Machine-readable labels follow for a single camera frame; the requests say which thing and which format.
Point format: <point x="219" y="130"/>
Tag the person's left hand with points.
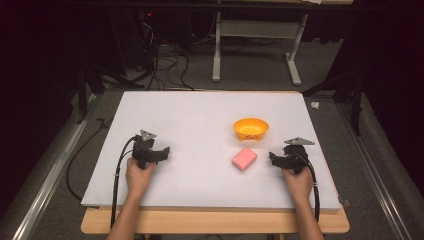
<point x="138" y="178"/>

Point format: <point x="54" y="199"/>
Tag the pink soap bar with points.
<point x="244" y="159"/>

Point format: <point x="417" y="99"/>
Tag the white table mat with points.
<point x="200" y="133"/>

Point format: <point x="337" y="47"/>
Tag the dark computer tower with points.
<point x="133" y="36"/>

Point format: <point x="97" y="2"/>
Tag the small grey clip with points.
<point x="345" y="202"/>

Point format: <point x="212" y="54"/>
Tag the small white crumpled scrap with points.
<point x="315" y="105"/>

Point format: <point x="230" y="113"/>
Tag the white metal desk frame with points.
<point x="256" y="29"/>

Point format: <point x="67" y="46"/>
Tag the aluminium floor rail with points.
<point x="376" y="186"/>
<point x="50" y="180"/>

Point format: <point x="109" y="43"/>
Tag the orange plastic bowl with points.
<point x="250" y="128"/>

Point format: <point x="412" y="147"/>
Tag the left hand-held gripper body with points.
<point x="143" y="151"/>

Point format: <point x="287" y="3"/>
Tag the black metal stand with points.
<point x="353" y="96"/>
<point x="85" y="86"/>

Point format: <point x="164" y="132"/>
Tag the person's right hand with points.
<point x="300" y="185"/>

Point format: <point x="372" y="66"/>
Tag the wooden table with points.
<point x="206" y="223"/>

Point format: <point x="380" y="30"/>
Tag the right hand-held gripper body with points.
<point x="295" y="156"/>

